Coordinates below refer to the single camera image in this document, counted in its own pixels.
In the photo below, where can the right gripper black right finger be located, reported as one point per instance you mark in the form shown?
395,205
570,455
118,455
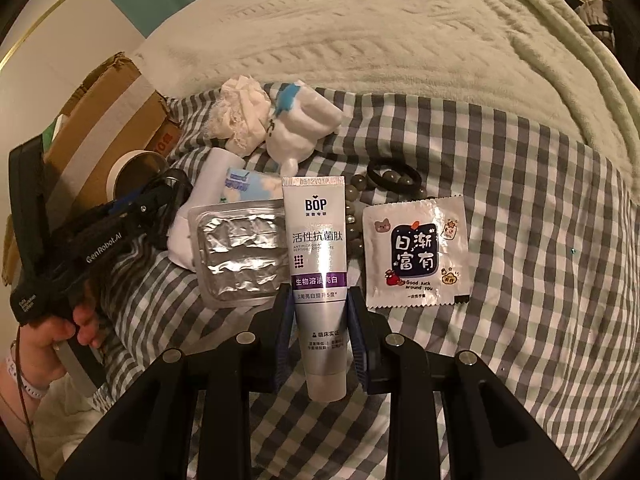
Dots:
450,416

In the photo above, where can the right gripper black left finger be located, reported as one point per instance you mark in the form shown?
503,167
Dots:
147,433

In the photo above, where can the silver pill blister pack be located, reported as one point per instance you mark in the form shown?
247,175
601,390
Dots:
240,254

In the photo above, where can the white knitted blanket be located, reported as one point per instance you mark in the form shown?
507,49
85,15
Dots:
534,58

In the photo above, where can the crumpled white tissue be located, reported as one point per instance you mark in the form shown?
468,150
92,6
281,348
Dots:
240,115

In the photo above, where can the white cartoon sachet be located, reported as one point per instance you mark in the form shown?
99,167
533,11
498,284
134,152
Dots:
416,254

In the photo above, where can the grey checked bed sheet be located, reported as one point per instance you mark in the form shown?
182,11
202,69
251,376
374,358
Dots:
554,309

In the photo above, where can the brown cardboard box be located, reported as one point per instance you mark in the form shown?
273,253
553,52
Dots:
114,111

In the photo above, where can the white tape roll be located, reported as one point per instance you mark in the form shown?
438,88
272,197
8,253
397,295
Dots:
133,170

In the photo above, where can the left hand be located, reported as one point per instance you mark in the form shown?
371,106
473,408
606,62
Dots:
34,350

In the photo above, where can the silver BOP toothpaste tube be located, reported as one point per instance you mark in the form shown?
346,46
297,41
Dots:
315,221

